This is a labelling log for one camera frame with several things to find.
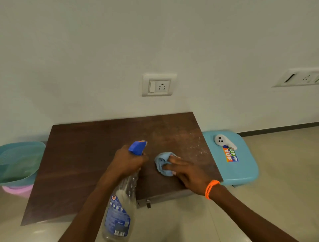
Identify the person's left hand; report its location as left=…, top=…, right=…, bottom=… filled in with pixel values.
left=106, top=144, right=149, bottom=184

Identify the person's right hand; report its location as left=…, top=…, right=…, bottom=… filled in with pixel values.
left=163, top=154, right=212, bottom=197

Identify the blue cloth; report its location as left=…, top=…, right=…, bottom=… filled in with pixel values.
left=154, top=152, right=181, bottom=177

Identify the dark wooden cabinet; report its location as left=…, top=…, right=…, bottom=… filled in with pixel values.
left=21, top=112, right=224, bottom=226

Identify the blue-topped spray bottle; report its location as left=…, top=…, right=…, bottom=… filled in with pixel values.
left=101, top=140, right=148, bottom=242

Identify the person's left forearm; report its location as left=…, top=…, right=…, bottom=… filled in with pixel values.
left=57, top=177, right=120, bottom=242

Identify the person's right forearm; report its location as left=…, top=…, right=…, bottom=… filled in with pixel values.
left=212, top=184, right=299, bottom=242

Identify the colourful stool sticker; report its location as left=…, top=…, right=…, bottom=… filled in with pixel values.
left=222, top=145, right=239, bottom=163

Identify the white handheld controller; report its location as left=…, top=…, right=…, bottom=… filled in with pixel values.
left=214, top=134, right=238, bottom=151

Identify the light blue plastic stool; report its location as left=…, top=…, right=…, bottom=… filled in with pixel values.
left=202, top=130, right=259, bottom=187

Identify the black skirting board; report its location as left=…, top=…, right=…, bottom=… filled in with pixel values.
left=237, top=122, right=319, bottom=137

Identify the teal plastic basket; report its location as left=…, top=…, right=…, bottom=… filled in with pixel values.
left=0, top=141, right=46, bottom=187

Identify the pink plastic bin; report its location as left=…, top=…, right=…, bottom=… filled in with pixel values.
left=2, top=184, right=34, bottom=199

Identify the orange beaded bracelet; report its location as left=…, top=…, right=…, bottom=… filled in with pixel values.
left=205, top=180, right=221, bottom=200

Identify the wide white wall socket plate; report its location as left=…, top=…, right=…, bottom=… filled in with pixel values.
left=271, top=67, right=319, bottom=88

